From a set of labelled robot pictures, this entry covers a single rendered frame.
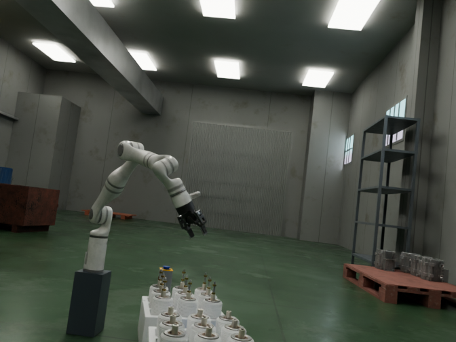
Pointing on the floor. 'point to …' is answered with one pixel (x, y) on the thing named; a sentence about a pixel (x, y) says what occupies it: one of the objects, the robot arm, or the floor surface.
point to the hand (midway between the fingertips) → (198, 234)
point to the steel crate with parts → (28, 207)
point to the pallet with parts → (404, 278)
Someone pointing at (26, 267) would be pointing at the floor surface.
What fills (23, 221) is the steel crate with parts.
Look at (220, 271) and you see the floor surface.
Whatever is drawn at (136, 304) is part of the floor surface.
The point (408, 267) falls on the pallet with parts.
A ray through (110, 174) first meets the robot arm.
